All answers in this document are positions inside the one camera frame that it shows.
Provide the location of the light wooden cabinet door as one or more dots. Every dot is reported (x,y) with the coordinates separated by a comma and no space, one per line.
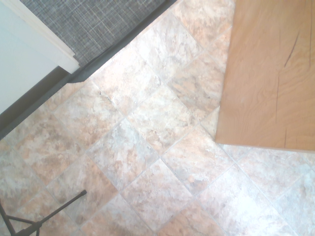
(268,78)

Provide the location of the white door panel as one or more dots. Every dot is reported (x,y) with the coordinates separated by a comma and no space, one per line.
(46,37)

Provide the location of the dark floor threshold strip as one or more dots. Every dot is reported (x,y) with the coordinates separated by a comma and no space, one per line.
(81,73)

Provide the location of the grey woven floor mat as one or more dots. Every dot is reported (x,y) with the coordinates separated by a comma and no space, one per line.
(98,27)

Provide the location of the black tripod stand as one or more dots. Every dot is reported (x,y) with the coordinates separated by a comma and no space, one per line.
(37,218)

